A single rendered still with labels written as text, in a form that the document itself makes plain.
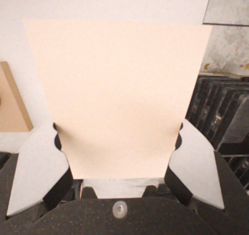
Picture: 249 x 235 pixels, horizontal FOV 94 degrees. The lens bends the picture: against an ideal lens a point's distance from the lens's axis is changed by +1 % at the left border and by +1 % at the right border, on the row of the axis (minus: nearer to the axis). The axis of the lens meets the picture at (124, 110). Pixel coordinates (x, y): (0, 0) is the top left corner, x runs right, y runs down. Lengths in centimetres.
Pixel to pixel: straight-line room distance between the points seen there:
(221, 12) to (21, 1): 121
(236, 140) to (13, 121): 122
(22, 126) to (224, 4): 140
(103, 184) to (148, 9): 75
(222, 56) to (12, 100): 141
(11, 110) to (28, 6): 30
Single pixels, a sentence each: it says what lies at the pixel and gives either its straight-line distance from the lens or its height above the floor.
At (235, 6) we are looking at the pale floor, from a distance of 138.
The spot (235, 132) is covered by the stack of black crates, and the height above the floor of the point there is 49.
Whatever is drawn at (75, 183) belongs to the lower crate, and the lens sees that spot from 53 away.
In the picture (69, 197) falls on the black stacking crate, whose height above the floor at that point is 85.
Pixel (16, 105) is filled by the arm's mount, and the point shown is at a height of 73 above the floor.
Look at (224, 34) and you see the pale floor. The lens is 135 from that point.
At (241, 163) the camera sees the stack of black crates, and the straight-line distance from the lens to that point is 138.
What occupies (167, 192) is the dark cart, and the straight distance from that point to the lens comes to 216.
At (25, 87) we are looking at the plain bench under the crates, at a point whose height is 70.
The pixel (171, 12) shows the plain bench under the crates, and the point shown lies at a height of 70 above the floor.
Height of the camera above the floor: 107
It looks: 61 degrees down
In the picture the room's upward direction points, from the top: 176 degrees clockwise
